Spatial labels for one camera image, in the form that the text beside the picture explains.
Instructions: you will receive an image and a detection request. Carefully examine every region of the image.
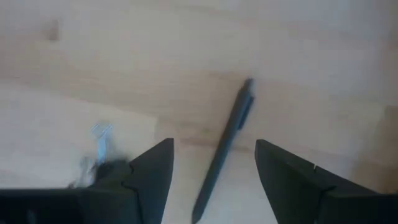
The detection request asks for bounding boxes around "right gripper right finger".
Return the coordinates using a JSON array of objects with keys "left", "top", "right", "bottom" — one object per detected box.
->
[{"left": 254, "top": 139, "right": 377, "bottom": 224}]

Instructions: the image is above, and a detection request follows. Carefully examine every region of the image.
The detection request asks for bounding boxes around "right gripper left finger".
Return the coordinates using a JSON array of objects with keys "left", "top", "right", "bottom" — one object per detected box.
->
[{"left": 90, "top": 138, "right": 175, "bottom": 224}]

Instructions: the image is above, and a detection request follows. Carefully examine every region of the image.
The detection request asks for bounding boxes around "black click pen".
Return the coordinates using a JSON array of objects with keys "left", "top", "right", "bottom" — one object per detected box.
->
[{"left": 190, "top": 77, "right": 256, "bottom": 224}]

